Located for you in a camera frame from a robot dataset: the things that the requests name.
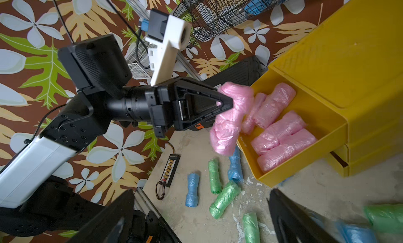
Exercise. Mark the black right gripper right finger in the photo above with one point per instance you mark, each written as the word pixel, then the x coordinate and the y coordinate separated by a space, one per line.
pixel 292 224

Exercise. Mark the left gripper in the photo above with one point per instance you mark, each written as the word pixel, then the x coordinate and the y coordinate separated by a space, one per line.
pixel 158 105

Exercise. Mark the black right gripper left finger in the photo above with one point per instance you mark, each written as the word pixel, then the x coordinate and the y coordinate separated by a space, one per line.
pixel 111 225

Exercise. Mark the pink trash bag roll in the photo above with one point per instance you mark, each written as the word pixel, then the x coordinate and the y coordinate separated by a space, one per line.
pixel 277 132
pixel 227 125
pixel 290 147
pixel 273 105
pixel 248 124

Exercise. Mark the yellow top drawer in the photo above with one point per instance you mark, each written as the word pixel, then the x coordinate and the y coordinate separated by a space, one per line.
pixel 326 131

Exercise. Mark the yellow drawer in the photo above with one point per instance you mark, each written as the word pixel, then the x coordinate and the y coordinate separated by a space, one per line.
pixel 345 169
pixel 389 137
pixel 326 131

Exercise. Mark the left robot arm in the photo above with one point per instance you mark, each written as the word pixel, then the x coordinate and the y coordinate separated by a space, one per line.
pixel 33 200

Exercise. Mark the green trash bag roll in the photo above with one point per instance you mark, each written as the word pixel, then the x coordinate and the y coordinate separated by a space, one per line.
pixel 251 228
pixel 224 199
pixel 386 218
pixel 214 176

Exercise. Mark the blue trash bag roll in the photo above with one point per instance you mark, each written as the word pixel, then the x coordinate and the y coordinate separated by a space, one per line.
pixel 355 233
pixel 235 170
pixel 192 198

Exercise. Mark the yellow bottom drawer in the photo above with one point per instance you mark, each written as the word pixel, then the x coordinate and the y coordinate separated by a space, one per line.
pixel 345 169

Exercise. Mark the yellow middle drawer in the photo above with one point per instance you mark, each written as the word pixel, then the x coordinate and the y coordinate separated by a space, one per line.
pixel 389 137

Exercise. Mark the yellow plastic drawer cabinet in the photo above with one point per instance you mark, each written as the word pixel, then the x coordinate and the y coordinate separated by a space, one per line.
pixel 354 62

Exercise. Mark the white wire basket left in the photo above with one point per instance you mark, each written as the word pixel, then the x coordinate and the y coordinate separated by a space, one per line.
pixel 138 62

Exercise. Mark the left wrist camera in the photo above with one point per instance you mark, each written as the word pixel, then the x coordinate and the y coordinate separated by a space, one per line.
pixel 170 35

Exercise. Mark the black wire basket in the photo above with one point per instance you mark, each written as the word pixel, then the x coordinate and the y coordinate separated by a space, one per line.
pixel 210 18

